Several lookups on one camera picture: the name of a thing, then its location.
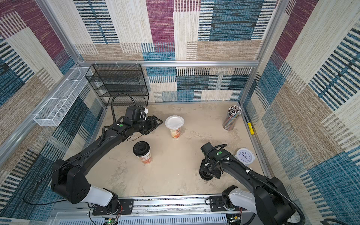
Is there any black cup lid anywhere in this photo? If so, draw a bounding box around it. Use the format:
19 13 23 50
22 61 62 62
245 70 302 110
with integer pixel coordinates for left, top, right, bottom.
199 171 213 181
133 141 150 157

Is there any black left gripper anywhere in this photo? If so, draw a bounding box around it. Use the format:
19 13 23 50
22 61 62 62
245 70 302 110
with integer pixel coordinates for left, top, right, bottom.
133 116 165 136

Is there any white mesh wall basket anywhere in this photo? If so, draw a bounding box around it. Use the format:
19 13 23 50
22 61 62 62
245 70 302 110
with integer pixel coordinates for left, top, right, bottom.
33 67 89 127

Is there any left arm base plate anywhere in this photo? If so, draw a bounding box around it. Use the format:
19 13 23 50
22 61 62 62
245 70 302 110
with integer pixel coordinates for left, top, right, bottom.
92 199 134 216

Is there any white round clock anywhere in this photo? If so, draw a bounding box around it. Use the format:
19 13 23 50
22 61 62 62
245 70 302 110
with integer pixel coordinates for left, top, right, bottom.
235 148 256 165

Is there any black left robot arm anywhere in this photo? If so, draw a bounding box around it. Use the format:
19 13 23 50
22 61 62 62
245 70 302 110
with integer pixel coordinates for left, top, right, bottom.
37 99 163 215

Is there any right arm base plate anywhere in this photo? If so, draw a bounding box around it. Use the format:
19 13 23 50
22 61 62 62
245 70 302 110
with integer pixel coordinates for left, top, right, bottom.
209 196 235 212

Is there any yellow marker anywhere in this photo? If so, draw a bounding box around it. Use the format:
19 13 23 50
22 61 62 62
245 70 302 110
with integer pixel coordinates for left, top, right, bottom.
247 122 255 135

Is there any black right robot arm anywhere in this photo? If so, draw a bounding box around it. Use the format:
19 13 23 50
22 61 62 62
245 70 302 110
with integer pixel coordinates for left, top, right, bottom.
199 142 306 225

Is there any paper milk tea cup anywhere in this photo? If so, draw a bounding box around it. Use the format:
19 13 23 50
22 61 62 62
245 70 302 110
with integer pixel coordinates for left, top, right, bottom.
138 147 152 164
165 115 185 140

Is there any black wire shelf rack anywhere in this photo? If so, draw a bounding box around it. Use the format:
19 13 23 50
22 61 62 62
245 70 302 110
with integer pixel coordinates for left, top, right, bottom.
85 64 149 107

